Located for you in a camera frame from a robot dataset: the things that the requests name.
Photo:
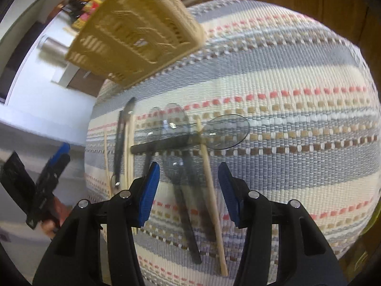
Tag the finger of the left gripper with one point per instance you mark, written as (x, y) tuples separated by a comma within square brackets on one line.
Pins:
[(61, 158)]

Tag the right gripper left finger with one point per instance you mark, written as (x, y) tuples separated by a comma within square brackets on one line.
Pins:
[(73, 257)]

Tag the wooden chopstick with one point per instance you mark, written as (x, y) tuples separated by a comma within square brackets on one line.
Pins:
[(106, 160), (213, 208), (128, 157)]

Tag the metal spoon grey handle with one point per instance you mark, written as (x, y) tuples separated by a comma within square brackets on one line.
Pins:
[(117, 153)]

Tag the clear plastic fork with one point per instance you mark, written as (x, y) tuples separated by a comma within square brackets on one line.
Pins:
[(168, 129)]

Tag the person left hand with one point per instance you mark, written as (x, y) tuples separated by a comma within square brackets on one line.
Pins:
[(59, 212)]

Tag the silver thermos bottle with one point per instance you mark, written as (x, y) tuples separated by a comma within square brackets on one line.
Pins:
[(53, 48)]

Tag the dark vinegar bottle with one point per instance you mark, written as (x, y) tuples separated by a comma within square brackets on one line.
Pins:
[(74, 8)]

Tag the soy sauce bottle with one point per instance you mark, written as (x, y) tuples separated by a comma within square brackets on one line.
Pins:
[(88, 9)]

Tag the yellow plastic utensil basket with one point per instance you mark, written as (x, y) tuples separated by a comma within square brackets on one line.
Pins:
[(127, 41)]

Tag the striped woven table mat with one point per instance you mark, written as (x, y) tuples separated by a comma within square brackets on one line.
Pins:
[(289, 105)]

